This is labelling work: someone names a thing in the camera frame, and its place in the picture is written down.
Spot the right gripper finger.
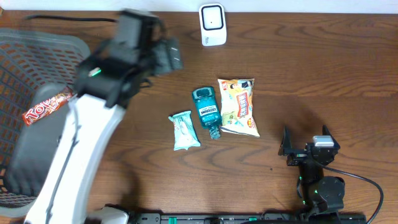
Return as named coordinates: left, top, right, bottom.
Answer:
left=322, top=124, right=341, bottom=149
left=278, top=126, right=293, bottom=156

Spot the yellow snack bag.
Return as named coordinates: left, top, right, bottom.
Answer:
left=218, top=78, right=260, bottom=138

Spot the teal mouthwash bottle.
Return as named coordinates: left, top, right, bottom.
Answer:
left=192, top=86, right=222, bottom=139

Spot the light blue wet wipes pack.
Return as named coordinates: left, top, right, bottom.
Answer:
left=169, top=111, right=201, bottom=151

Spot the grey plastic shopping basket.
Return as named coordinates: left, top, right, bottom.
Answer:
left=1, top=28, right=90, bottom=218

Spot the red chocolate bar wrapper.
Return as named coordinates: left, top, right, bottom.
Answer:
left=22, top=86, right=73, bottom=126

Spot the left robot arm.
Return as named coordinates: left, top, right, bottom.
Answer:
left=25, top=9, right=183, bottom=223

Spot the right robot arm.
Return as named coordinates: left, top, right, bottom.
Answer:
left=278, top=126, right=345, bottom=221

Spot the white barcode scanner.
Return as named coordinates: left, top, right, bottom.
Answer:
left=198, top=3, right=227, bottom=47

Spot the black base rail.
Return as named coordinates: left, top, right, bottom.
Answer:
left=129, top=212, right=367, bottom=224

